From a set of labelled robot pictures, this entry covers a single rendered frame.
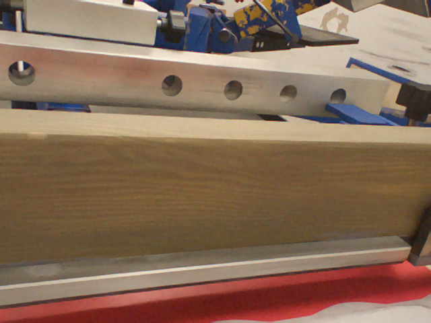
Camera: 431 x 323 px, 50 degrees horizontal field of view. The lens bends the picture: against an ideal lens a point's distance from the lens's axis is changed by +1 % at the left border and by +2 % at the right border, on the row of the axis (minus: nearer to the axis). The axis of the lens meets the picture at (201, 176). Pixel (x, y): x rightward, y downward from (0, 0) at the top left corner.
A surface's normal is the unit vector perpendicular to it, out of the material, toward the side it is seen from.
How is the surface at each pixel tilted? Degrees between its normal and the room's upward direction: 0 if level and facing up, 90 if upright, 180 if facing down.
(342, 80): 90
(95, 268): 0
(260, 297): 0
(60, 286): 90
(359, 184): 90
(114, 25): 90
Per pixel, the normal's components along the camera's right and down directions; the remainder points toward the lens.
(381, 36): -0.91, 0.01
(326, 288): 0.18, -0.89
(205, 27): -0.14, 0.40
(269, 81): 0.36, 0.46
